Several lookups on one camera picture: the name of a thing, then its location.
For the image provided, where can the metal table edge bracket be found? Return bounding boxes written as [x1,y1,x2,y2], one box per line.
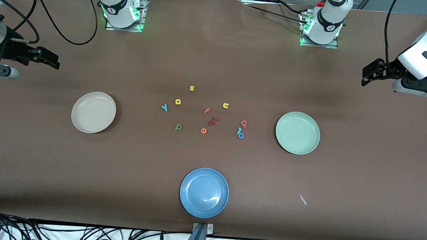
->
[182,221,215,240]

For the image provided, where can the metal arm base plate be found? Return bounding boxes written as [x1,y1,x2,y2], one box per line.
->
[298,10,341,49]
[105,0,148,33]

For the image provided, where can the brown table cover sheet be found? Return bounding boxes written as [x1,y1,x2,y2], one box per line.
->
[0,0,427,240]

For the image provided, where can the light green plate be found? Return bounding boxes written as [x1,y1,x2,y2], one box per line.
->
[274,110,322,157]

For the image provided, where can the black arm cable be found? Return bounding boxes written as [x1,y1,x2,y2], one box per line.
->
[0,0,43,45]
[382,0,401,74]
[24,0,100,47]

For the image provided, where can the blue plate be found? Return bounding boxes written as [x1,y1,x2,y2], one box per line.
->
[178,166,231,221]

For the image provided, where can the beige brown plate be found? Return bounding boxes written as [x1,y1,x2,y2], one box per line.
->
[70,90,118,135]

